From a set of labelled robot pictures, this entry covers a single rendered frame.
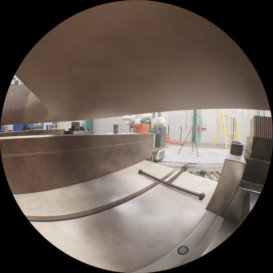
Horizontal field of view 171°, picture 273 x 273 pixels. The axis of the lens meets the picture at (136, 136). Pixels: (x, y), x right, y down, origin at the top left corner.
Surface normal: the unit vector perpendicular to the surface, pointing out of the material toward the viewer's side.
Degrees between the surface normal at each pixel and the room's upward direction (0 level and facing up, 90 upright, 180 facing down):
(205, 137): 90
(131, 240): 0
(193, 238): 0
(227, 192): 90
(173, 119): 90
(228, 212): 90
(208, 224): 0
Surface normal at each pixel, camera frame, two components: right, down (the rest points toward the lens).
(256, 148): -0.87, 0.00
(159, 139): -0.64, 0.04
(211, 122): -0.29, 0.07
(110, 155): 0.78, 0.09
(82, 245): 0.05, -1.00
